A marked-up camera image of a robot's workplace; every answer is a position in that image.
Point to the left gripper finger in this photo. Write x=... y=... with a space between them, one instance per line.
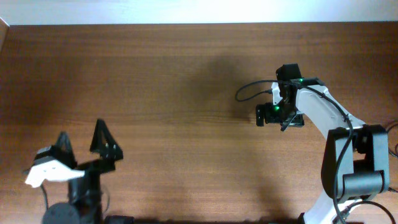
x=104 y=144
x=63 y=152

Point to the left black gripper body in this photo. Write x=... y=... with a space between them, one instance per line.
x=95 y=168

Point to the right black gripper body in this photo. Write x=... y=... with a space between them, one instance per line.
x=260 y=115

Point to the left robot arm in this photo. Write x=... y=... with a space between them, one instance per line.
x=85 y=193

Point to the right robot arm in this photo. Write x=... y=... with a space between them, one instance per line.
x=355 y=165

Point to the black base block left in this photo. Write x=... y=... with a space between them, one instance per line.
x=118 y=219

